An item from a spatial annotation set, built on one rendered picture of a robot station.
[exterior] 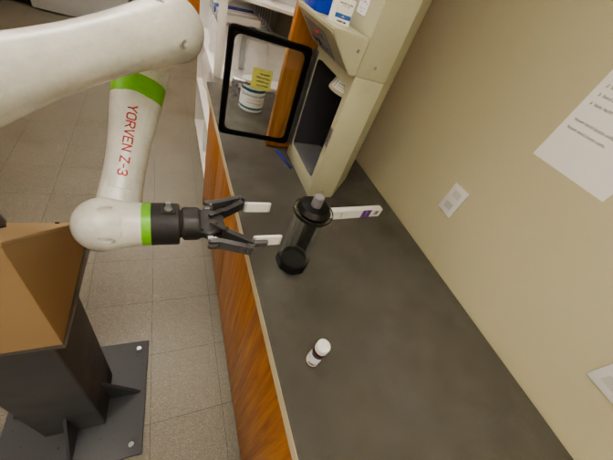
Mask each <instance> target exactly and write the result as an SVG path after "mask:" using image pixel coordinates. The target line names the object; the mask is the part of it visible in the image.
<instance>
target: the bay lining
mask: <svg viewBox="0 0 613 460"><path fill-rule="evenodd" d="M335 77H336V75H335V74H334V73H333V72H332V71H331V69H330V68H329V67H328V66H327V65H326V64H325V63H324V62H323V61H322V60H318V61H317V64H316V67H315V71H314V74H313V77H312V80H311V83H310V86H309V90H308V93H307V95H306V101H305V104H304V107H303V110H302V113H301V116H300V120H299V123H298V125H297V129H296V134H295V138H294V142H296V143H304V144H312V145H319V146H321V147H323V146H324V143H325V141H326V138H327V135H328V132H329V130H330V127H331V125H332V122H333V119H334V118H335V115H336V113H337V110H338V106H339V103H340V101H341V99H342V98H341V97H340V96H339V95H337V94H336V93H334V92H333V91H332V90H331V89H330V88H329V83H330V82H331V81H332V80H333V79H334V78H335Z"/></svg>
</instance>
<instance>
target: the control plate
mask: <svg viewBox="0 0 613 460"><path fill-rule="evenodd" d="M305 18H306V21H307V24H308V26H309V29H310V31H311V33H312V36H313V35H314V37H317V38H319V39H320V42H321V44H322V43H323V45H322V46H321V45H320V44H319V41H318V40H317V41H316V39H315V38H314V40H315V41H316V42H317V43H318V44H319V45H320V46H321V47H322V48H323V49H324V50H325V51H326V52H327V53H328V54H329V55H330V56H331V57H332V58H333V59H334V57H333V54H332V51H331V49H330V46H329V43H328V42H327V37H326V35H325V33H324V32H323V31H322V30H321V29H320V28H319V27H317V26H316V25H315V24H314V23H313V22H312V21H310V20H309V19H308V18H307V17H306V16H305ZM321 34H322V36H323V37H322V36H321ZM324 46H326V47H324ZM327 48H328V50H327ZM334 60H335V59H334Z"/></svg>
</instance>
